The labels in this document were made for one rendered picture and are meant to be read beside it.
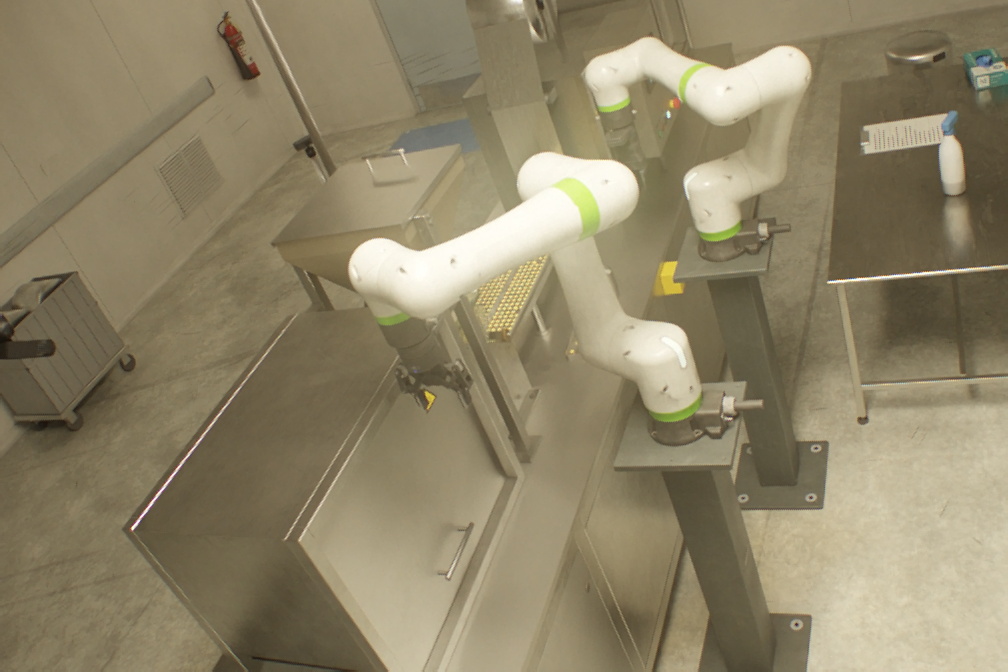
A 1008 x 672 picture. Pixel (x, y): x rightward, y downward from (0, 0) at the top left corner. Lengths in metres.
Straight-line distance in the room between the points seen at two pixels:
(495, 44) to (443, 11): 4.10
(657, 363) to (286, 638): 0.90
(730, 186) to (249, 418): 1.34
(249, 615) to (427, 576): 0.36
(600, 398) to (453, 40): 4.99
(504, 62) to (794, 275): 1.73
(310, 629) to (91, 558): 2.75
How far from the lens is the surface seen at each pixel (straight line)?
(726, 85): 2.14
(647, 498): 2.64
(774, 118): 2.32
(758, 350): 2.76
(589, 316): 1.98
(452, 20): 7.05
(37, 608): 4.46
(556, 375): 2.55
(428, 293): 1.46
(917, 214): 3.02
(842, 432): 3.31
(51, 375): 5.38
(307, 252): 2.11
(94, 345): 5.56
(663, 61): 2.40
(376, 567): 1.81
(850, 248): 2.91
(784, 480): 3.13
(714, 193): 2.47
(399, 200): 2.04
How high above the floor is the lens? 2.29
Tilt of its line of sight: 30 degrees down
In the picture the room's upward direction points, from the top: 22 degrees counter-clockwise
